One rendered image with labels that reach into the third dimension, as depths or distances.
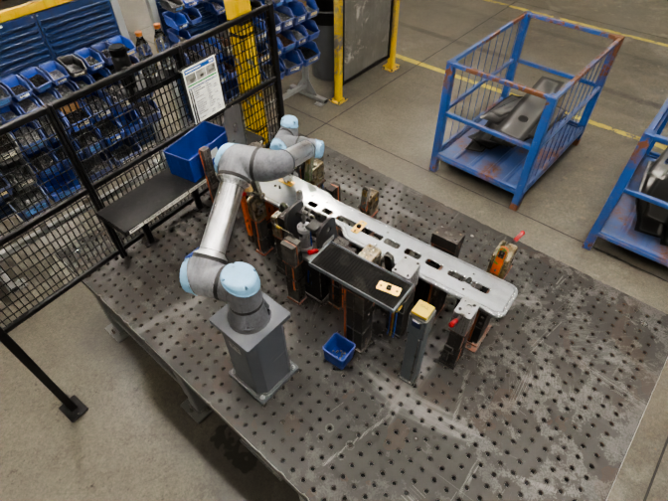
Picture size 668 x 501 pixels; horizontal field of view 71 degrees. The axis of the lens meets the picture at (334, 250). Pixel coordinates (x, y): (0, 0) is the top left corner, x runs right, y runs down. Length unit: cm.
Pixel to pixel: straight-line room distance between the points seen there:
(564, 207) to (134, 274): 310
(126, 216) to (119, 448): 123
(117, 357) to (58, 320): 54
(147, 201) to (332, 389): 120
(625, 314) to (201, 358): 188
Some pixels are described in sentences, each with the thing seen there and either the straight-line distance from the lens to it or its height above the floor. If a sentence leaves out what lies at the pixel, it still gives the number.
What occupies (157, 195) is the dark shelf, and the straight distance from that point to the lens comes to 237.
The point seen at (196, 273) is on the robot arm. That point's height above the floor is 131.
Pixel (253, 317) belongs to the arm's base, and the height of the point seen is 117.
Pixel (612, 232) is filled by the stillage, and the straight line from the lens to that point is 373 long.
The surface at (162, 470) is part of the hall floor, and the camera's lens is 273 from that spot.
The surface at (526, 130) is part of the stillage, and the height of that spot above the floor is 50.
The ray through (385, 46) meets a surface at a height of 29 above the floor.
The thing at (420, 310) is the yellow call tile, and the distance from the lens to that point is 161.
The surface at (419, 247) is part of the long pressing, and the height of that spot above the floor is 100.
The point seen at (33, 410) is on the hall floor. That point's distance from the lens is 318.
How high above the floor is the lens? 245
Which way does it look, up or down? 47 degrees down
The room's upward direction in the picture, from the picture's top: 1 degrees counter-clockwise
